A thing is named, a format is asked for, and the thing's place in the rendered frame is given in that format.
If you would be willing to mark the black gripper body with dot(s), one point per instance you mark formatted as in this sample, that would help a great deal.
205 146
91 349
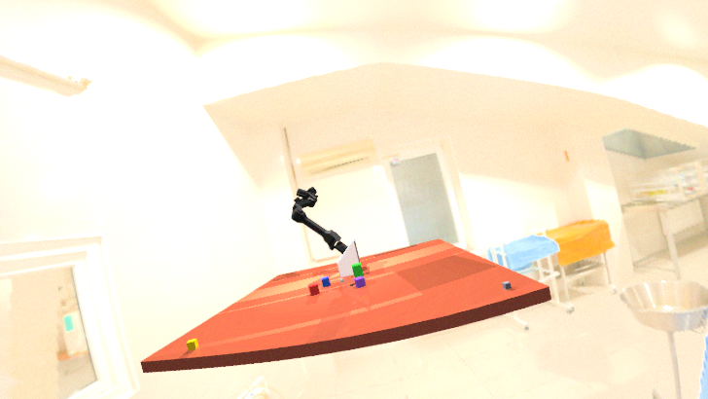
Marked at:
311 189

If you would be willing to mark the small yellow cube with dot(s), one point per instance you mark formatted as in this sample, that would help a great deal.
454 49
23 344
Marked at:
192 344

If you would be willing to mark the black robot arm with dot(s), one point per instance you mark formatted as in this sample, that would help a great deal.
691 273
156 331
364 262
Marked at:
299 216

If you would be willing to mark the red block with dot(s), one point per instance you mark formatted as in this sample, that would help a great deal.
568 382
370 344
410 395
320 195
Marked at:
313 289

